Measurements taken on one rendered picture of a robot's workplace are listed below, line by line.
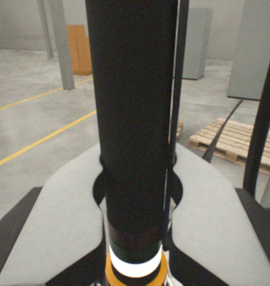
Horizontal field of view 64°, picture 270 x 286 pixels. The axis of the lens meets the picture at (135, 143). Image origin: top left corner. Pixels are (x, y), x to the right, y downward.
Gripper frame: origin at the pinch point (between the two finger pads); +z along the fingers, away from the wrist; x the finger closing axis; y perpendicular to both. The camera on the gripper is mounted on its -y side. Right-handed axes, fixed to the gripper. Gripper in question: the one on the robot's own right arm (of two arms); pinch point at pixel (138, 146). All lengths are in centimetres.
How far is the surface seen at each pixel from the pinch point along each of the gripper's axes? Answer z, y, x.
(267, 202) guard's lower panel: 104, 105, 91
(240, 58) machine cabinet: 493, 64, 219
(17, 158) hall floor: 229, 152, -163
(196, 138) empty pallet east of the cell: 258, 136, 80
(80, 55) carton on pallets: 795, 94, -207
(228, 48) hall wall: 1129, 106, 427
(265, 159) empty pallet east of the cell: 205, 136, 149
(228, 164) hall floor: 216, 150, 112
